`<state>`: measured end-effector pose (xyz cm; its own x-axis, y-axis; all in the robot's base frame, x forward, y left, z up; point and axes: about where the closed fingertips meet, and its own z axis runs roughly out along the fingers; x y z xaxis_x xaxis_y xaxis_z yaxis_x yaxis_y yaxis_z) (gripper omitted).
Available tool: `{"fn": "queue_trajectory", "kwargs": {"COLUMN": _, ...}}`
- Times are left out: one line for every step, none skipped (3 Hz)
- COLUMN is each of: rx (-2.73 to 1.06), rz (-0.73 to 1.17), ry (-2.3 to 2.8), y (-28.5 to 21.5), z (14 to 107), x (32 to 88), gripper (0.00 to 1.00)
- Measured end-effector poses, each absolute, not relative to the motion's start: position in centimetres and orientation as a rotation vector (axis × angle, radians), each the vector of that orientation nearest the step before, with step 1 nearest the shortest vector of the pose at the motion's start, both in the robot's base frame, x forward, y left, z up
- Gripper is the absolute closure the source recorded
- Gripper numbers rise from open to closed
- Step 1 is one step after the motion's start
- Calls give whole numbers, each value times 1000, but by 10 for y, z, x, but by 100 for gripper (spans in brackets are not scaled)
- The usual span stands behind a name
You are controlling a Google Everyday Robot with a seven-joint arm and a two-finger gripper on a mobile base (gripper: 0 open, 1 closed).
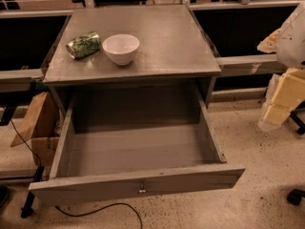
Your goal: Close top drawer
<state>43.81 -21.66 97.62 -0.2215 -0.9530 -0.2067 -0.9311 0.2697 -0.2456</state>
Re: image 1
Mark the white ceramic bowl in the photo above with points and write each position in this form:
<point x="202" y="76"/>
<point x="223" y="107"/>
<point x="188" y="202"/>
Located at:
<point x="121" y="48"/>

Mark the grey top drawer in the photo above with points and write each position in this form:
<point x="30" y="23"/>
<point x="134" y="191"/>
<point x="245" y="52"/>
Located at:
<point x="135" y="142"/>

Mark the black tripod stand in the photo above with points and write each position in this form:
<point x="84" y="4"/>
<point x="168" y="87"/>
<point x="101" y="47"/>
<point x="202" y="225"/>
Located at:
<point x="26" y="210"/>

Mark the black chair caster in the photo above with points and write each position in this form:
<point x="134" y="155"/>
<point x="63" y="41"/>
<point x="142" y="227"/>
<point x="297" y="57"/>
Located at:
<point x="295" y="197"/>

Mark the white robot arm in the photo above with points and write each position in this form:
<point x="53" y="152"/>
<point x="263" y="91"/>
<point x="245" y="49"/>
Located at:
<point x="290" y="46"/>

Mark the grey drawer cabinet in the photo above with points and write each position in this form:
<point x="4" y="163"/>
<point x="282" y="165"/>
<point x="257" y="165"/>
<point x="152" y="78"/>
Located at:
<point x="162" y="83"/>

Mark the brown cardboard box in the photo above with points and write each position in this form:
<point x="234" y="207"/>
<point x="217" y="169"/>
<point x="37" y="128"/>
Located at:
<point x="38" y="126"/>

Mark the grey left railing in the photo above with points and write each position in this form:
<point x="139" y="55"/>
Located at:
<point x="28" y="40"/>

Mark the green crushed soda can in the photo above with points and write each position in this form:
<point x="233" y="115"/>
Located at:
<point x="84" y="45"/>

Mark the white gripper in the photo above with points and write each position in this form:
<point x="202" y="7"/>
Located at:
<point x="292" y="43"/>

